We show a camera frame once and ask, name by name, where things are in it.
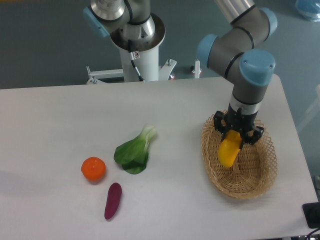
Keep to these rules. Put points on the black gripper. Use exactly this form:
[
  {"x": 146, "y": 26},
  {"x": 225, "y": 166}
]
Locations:
[{"x": 236, "y": 120}]

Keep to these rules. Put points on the yellow mango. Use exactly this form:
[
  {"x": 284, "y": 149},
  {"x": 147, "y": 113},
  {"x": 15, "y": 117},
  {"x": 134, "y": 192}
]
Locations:
[{"x": 229, "y": 148}]

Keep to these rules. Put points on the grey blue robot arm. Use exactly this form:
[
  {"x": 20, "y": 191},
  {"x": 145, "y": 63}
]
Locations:
[{"x": 234, "y": 56}]

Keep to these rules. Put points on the woven wicker basket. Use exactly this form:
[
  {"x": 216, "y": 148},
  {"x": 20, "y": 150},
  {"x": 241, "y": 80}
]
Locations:
[{"x": 254, "y": 171}]

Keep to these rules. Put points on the green bok choy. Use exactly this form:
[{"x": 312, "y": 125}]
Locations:
[{"x": 133, "y": 155}]

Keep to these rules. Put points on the black device at table edge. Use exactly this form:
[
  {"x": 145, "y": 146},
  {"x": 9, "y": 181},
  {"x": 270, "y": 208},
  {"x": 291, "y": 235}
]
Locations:
[{"x": 312, "y": 214}]

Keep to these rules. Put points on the purple sweet potato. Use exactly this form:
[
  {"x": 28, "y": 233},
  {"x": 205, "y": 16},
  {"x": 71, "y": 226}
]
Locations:
[{"x": 113, "y": 200}]

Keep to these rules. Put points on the blue plastic bag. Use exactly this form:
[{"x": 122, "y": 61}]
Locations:
[{"x": 309, "y": 9}]

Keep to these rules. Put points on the orange tangerine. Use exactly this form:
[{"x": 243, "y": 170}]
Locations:
[{"x": 93, "y": 168}]

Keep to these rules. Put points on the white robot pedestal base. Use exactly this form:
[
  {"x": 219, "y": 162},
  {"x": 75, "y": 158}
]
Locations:
[{"x": 138, "y": 46}]

